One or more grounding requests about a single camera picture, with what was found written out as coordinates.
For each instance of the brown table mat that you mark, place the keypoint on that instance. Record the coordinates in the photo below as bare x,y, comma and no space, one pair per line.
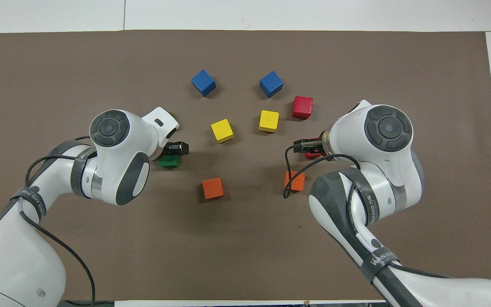
245,247

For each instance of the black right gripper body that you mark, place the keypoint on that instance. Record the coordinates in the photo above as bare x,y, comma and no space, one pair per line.
309,146

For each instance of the blue wooden cube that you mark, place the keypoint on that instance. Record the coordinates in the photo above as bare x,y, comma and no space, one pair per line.
203,82
271,83

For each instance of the green wooden cube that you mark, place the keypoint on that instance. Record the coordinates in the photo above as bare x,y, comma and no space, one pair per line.
168,162

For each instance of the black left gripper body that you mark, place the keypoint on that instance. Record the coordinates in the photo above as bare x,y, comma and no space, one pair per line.
177,148

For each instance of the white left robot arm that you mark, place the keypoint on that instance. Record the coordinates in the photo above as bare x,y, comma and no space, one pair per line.
117,157

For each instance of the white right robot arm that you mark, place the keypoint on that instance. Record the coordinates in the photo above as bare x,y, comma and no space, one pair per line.
382,170

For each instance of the red wooden cube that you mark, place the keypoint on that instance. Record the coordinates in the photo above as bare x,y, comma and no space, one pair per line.
312,156
302,106

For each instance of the yellow wooden cube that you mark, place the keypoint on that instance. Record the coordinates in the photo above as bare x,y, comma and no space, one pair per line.
222,129
268,120

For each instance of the orange wooden cube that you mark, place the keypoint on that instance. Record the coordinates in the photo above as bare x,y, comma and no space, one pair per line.
212,188
298,182

